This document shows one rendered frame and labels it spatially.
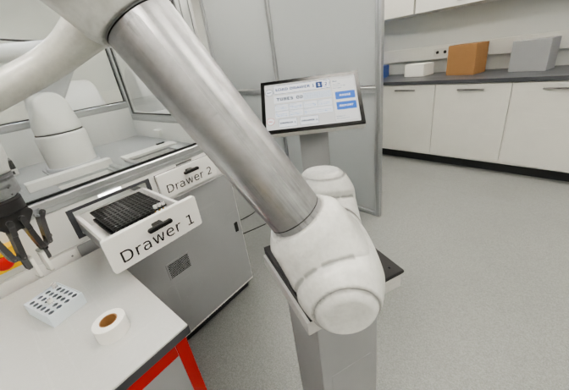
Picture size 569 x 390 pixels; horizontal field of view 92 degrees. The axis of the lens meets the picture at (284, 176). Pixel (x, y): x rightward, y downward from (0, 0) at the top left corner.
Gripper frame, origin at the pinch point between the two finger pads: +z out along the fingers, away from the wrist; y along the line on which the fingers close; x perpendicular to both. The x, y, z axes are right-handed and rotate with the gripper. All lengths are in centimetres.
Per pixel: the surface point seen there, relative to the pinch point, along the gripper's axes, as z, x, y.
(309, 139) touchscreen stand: 0, -39, 113
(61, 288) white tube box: 8.9, -2.8, 0.3
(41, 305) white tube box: 9.3, -3.5, -5.1
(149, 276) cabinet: 37.0, 10.6, 31.6
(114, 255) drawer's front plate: 1.0, -18.3, 9.2
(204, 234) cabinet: 34, 3, 61
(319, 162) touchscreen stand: 14, -43, 114
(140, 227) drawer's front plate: -2.9, -20.6, 17.5
